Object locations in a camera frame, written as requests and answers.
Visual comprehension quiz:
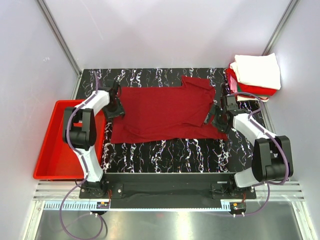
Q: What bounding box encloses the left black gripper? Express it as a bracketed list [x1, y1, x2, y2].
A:
[102, 98, 125, 123]

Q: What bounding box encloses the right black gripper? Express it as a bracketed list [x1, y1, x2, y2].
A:
[203, 104, 231, 135]

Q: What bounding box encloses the dark red t-shirt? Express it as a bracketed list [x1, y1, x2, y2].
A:
[110, 75, 228, 144]

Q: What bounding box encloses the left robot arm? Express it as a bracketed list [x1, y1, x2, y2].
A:
[62, 79, 125, 198]

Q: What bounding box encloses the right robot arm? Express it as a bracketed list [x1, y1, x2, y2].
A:
[204, 94, 294, 199]

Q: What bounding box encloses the cream folded t-shirt bottom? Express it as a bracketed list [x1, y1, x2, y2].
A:
[236, 94, 269, 103]

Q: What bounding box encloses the green folded t-shirt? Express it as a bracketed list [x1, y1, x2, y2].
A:
[237, 83, 270, 98]

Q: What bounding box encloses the pink folded t-shirt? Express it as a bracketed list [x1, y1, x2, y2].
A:
[228, 75, 238, 93]

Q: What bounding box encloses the red folded t-shirt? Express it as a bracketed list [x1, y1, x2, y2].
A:
[225, 68, 277, 97]

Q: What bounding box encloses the white folded t-shirt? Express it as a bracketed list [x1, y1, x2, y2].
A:
[229, 53, 281, 90]

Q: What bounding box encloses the red plastic bin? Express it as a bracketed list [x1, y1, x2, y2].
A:
[33, 99, 107, 181]

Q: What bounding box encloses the left connector board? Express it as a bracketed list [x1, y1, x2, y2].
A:
[96, 201, 111, 210]

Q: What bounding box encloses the connector board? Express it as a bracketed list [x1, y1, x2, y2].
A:
[96, 201, 111, 210]
[232, 202, 247, 211]

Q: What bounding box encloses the right connector board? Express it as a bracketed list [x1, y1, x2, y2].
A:
[232, 202, 247, 211]

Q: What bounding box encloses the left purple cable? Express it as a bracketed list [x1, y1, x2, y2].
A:
[59, 72, 108, 238]

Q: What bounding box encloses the purple cable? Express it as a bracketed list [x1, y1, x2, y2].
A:
[59, 72, 108, 238]
[229, 91, 292, 216]

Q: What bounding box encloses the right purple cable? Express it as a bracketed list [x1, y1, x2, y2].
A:
[229, 91, 292, 216]

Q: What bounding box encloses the left aluminium frame post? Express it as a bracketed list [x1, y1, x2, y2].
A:
[35, 0, 82, 76]

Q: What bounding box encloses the aluminium frame post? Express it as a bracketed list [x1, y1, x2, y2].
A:
[261, 0, 300, 56]
[35, 0, 82, 76]

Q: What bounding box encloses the white slotted cable duct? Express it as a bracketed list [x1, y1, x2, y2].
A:
[44, 200, 231, 212]

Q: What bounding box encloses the right aluminium frame post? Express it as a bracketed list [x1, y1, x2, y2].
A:
[261, 0, 300, 56]

